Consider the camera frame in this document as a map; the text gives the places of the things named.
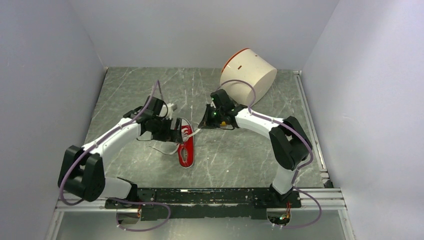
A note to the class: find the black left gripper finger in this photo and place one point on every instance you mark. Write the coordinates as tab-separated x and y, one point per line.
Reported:
168	138
177	130

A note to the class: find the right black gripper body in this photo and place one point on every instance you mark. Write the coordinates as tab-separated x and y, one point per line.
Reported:
217	114

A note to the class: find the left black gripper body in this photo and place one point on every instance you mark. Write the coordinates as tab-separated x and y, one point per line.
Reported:
160	125

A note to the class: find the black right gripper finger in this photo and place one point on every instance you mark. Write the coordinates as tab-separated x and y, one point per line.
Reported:
207	121
218	126

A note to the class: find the red canvas sneaker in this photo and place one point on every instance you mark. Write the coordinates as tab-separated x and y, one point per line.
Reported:
185	151

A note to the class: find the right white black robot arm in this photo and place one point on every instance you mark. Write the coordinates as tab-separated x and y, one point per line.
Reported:
289	141

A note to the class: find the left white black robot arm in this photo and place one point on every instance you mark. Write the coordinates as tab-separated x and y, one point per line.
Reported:
82	171

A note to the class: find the white cylindrical container orange rim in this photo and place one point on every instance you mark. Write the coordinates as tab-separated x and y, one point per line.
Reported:
246	77

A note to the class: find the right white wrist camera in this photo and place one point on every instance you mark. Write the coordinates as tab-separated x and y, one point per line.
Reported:
212	105

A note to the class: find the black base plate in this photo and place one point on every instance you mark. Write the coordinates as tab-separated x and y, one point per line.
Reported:
199	203

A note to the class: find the aluminium frame rail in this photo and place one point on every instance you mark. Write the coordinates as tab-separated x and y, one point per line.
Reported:
322	199

